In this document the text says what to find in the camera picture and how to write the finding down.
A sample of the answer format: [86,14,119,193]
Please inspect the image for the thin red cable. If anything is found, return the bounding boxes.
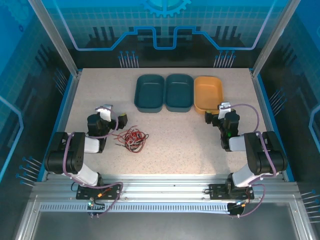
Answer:
[112,124,150,153]

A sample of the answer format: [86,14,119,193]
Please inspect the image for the thin black cable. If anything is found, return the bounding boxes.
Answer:
[114,128,148,151]

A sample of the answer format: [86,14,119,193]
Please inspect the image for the orange plastic bin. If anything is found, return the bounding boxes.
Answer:
[193,75,224,115]

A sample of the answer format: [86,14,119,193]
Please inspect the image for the teal plastic bin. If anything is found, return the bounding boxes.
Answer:
[164,73,195,113]
[134,74,166,113]

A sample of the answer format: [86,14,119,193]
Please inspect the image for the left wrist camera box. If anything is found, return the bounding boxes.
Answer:
[95,104,114,123]

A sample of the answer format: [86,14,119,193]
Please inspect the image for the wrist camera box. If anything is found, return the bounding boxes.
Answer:
[95,104,114,123]
[217,101,233,120]

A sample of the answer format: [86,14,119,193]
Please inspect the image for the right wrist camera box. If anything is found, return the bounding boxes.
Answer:
[217,101,233,120]

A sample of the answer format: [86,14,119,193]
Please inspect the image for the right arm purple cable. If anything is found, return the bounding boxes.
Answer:
[229,103,278,218]

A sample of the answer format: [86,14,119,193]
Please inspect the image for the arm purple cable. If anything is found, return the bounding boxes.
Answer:
[62,106,124,218]
[229,103,278,218]

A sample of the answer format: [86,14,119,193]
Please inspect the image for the aluminium side rail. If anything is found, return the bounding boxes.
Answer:
[249,69,288,181]
[44,70,83,181]

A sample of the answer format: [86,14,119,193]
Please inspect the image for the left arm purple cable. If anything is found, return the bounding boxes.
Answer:
[62,106,124,218]

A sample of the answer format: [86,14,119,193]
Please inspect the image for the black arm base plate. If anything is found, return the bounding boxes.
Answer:
[75,183,121,201]
[208,183,255,201]

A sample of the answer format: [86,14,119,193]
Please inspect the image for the aluminium mounting rail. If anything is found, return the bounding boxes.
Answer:
[32,173,301,204]

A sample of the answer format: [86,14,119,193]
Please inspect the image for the aluminium frame post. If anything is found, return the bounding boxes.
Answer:
[251,0,302,77]
[27,0,83,77]

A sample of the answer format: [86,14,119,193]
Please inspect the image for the slotted cable duct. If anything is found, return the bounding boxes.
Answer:
[39,202,231,213]

